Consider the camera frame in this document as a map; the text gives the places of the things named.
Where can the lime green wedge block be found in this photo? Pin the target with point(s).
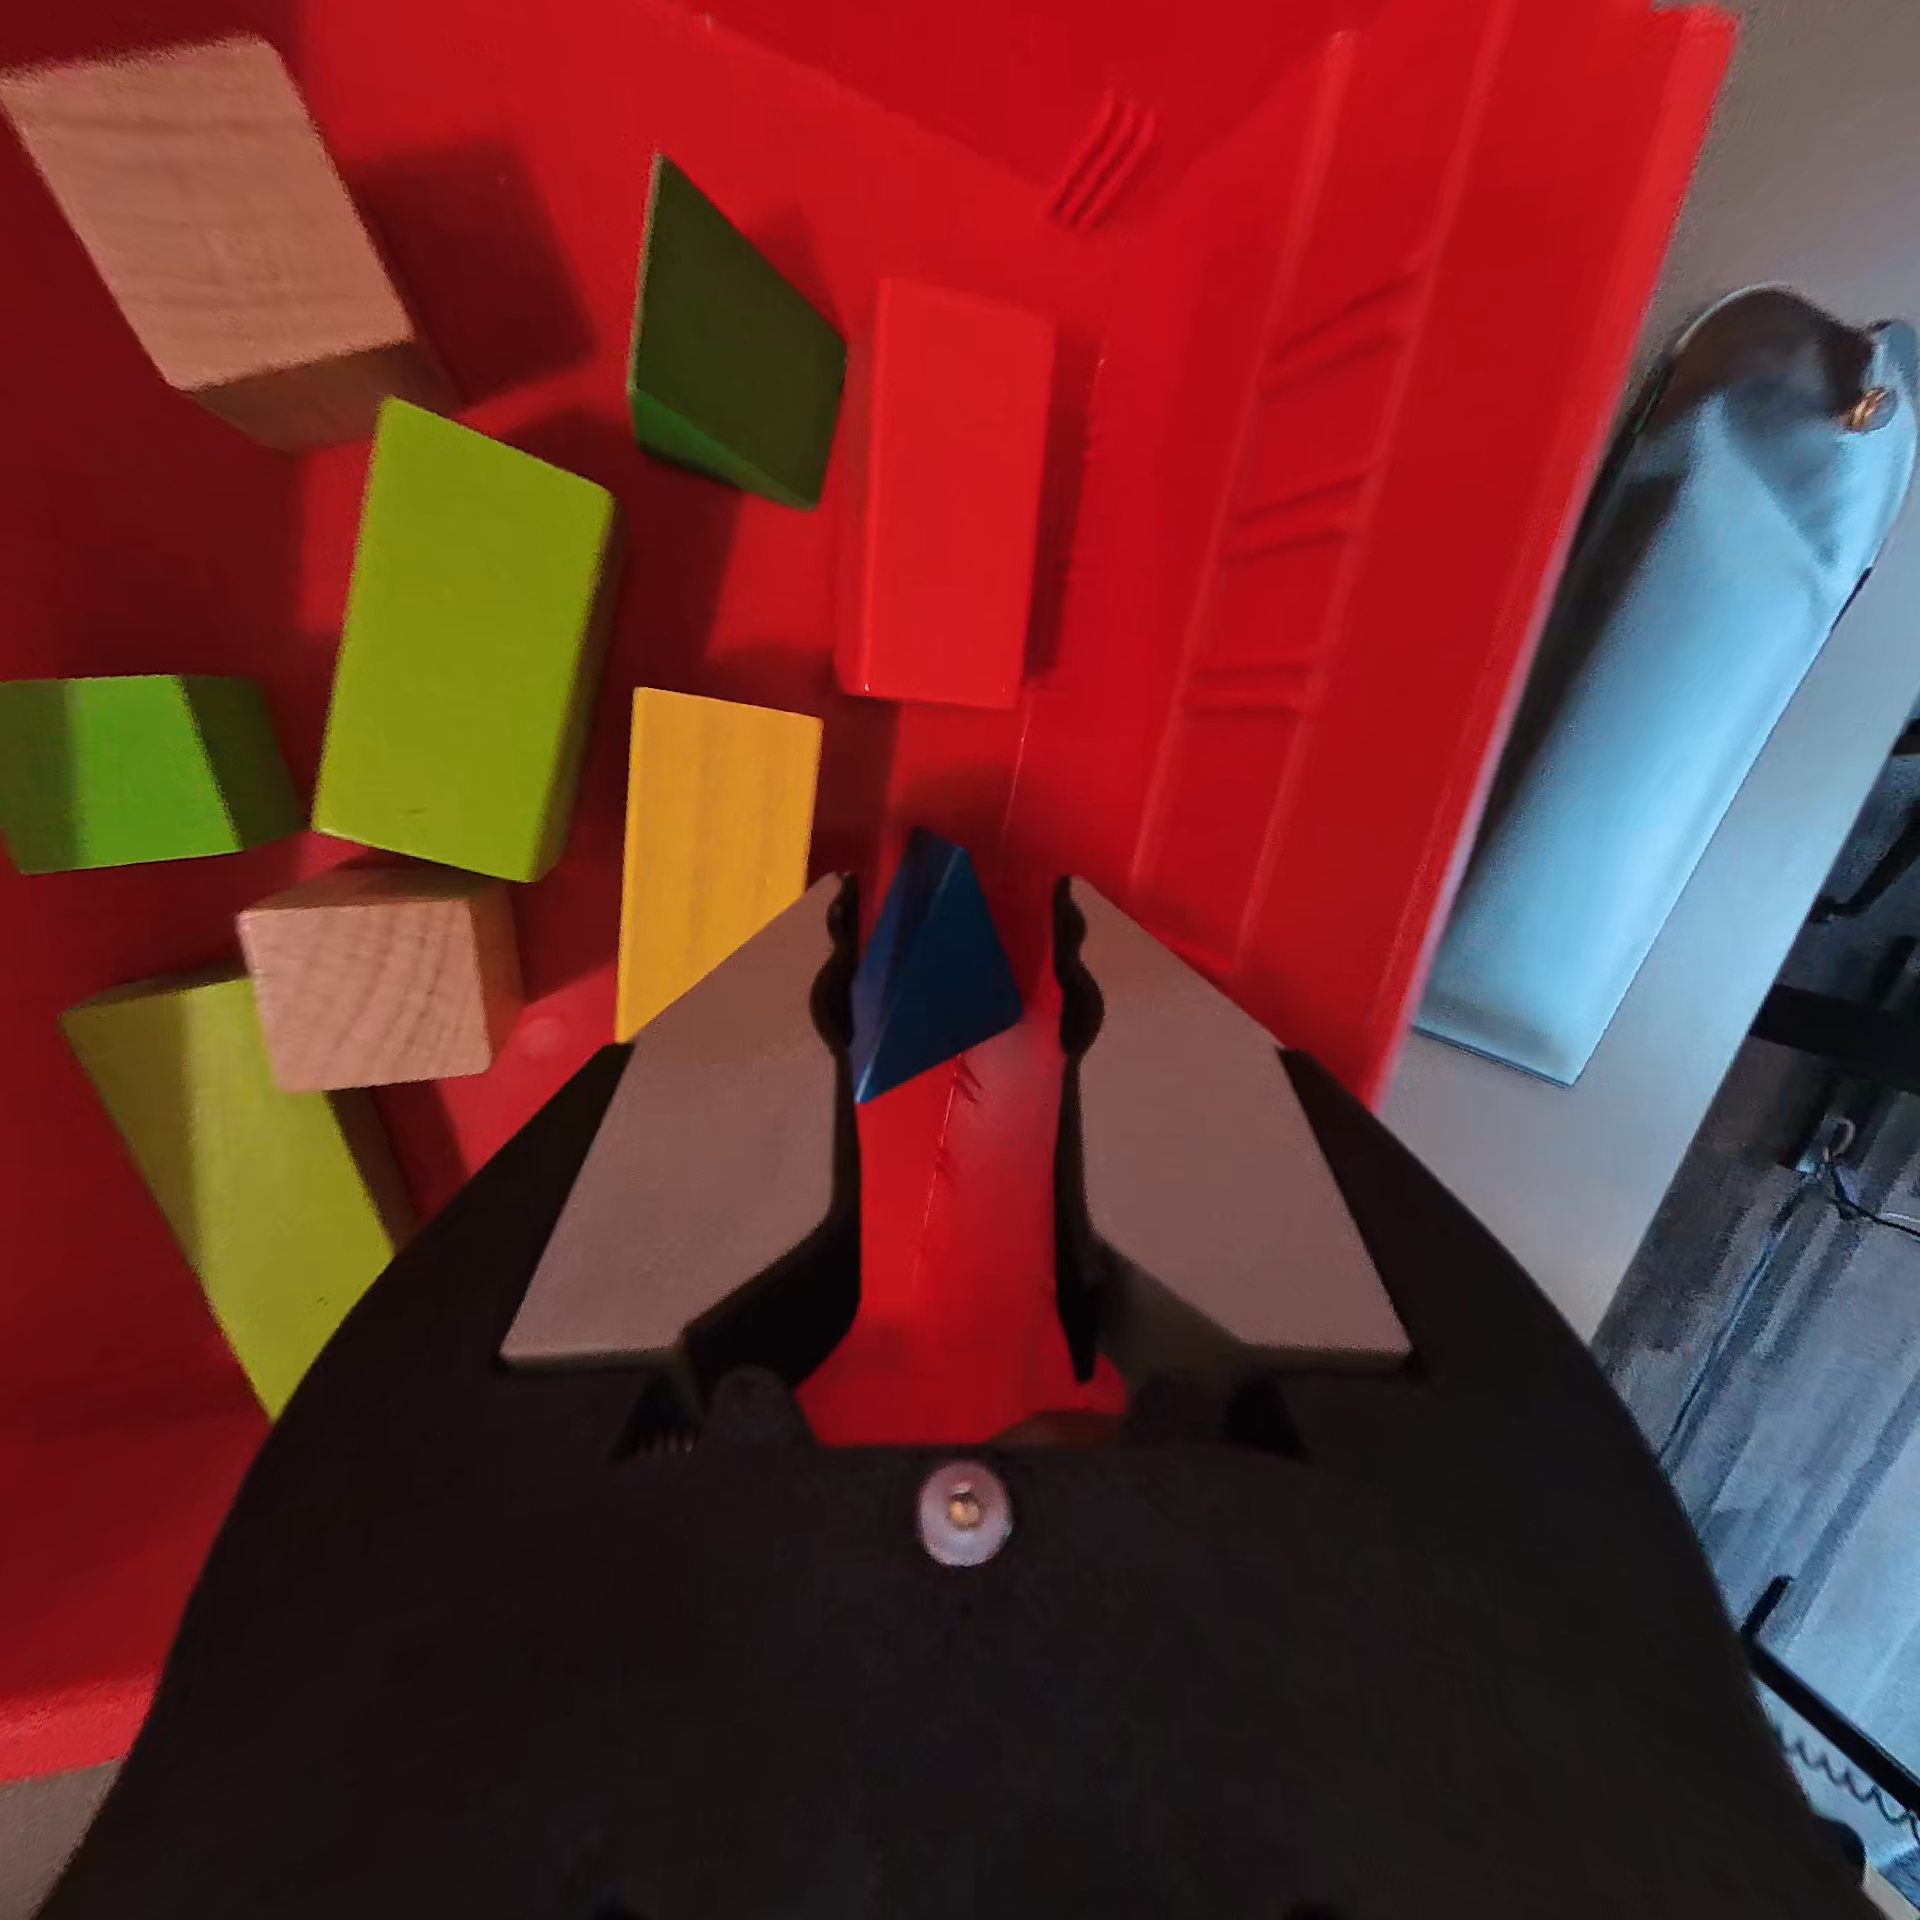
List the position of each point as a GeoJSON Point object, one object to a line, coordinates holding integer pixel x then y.
{"type": "Point", "coordinates": [241, 1185]}

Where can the green wooden block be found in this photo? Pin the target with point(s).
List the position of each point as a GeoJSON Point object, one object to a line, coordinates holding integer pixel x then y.
{"type": "Point", "coordinates": [135, 774]}

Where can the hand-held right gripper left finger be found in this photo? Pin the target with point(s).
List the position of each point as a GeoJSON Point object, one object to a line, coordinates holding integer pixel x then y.
{"type": "Point", "coordinates": [688, 1201]}

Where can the lime green rectangular block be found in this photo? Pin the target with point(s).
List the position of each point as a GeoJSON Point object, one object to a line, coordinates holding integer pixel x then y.
{"type": "Point", "coordinates": [464, 644]}

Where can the dark green triangular block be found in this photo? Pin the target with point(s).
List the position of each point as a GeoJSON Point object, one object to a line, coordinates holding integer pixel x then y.
{"type": "Point", "coordinates": [727, 331]}

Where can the blue triangular wooden block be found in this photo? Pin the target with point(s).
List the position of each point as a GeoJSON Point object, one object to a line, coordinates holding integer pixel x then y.
{"type": "Point", "coordinates": [930, 975]}

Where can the red wooden block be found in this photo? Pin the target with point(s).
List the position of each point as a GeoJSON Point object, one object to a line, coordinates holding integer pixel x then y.
{"type": "Point", "coordinates": [944, 496]}

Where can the small natural wooden cube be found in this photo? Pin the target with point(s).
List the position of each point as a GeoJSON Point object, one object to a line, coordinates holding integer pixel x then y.
{"type": "Point", "coordinates": [374, 984]}

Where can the large natural wooden block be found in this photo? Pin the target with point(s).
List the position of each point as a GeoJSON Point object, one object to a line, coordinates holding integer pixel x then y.
{"type": "Point", "coordinates": [210, 224]}

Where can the red plastic bin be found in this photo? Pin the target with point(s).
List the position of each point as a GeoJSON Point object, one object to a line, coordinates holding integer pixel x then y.
{"type": "Point", "coordinates": [1274, 449]}

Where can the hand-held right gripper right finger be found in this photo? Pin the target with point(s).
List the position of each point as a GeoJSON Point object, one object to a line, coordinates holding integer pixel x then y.
{"type": "Point", "coordinates": [1223, 1201]}

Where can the yellow wooden block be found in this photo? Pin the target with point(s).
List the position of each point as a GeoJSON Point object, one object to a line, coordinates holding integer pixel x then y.
{"type": "Point", "coordinates": [711, 856]}

